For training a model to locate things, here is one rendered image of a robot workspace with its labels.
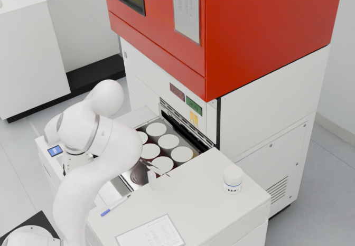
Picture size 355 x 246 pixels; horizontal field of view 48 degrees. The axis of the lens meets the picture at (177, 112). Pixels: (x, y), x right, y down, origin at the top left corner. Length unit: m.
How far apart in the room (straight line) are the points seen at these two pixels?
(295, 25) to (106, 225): 1.09
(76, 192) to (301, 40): 1.19
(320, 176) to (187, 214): 1.69
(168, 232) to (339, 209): 1.64
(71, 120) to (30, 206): 2.05
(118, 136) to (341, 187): 2.22
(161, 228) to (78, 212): 0.47
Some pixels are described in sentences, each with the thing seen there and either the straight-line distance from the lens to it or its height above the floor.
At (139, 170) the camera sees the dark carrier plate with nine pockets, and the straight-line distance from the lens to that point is 1.78.
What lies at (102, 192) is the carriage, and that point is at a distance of 1.75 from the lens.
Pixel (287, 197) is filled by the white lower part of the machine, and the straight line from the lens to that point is 2.65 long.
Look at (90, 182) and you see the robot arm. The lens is 1.06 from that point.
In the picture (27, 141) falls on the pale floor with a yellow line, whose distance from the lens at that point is 3.52.
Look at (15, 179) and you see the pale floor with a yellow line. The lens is 3.23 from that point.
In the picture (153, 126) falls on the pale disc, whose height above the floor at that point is 0.90.
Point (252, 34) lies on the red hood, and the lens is 1.58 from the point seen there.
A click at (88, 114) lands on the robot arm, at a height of 1.57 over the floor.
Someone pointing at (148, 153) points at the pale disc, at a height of 0.90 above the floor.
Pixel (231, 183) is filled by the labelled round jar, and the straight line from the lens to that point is 1.54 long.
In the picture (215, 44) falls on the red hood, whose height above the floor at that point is 1.47.
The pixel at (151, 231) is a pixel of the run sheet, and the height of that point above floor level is 0.97.
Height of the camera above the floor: 2.19
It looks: 39 degrees down
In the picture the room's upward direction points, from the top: 3 degrees counter-clockwise
